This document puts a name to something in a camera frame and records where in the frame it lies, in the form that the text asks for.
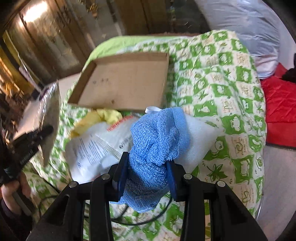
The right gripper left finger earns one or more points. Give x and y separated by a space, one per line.
120 176

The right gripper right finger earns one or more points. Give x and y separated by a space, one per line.
175 177

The white gauze packet red label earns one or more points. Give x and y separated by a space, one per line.
101 146

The blue knitted cloth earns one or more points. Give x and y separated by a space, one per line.
158 137

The white foam sheet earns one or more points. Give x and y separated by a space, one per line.
201 138

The yellow cloth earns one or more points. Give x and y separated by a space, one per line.
110 116

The silver foil packet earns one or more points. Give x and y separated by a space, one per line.
39 113

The shallow cardboard box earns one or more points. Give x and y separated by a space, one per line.
129 81

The green patterned white quilt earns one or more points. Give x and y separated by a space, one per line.
213 78

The dark wooden cabinet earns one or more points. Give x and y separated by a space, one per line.
45 37

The red quilted blanket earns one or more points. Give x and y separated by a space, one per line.
280 109

